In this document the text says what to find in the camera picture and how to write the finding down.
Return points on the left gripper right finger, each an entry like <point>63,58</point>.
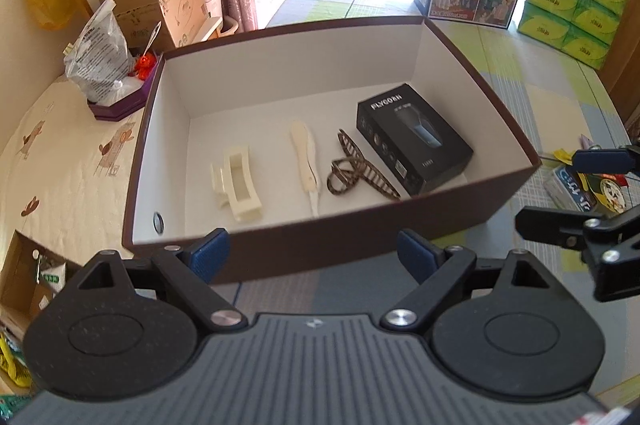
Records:
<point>446,280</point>

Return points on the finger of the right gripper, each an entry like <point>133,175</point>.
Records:
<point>557,227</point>
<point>611,161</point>

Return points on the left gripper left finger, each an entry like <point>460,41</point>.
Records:
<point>166,292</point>

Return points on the green yellow card package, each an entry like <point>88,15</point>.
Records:
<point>606,192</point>

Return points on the blue toothpick box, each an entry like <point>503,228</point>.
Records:
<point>567,192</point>

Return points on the leopard print hair clip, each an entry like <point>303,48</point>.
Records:
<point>347,171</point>

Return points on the white feather hair clip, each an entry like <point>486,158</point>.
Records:
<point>305,150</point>

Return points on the yellow snack packet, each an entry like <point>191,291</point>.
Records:
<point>567,158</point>

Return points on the checked pastel tablecloth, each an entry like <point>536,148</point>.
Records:
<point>557,101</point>

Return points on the cream claw hair clip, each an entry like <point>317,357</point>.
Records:
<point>233,185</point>

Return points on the black shaver box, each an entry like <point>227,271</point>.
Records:
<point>421,149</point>

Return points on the floor cardboard box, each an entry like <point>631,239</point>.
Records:
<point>23,295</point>

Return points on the cream bedspread with animals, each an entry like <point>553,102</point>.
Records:
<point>65,175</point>

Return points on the green tissue pack stack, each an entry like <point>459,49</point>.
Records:
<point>581,29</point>

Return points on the purple hexagonal tray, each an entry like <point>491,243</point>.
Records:
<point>130,104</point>

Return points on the brown white storage box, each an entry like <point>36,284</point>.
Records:
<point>248,89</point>

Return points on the red small toy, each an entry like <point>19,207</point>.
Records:
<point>144,66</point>

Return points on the clear printed plastic bag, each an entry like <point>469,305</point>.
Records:
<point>99,61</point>

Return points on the brown cardboard box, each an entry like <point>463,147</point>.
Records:
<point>182,22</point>

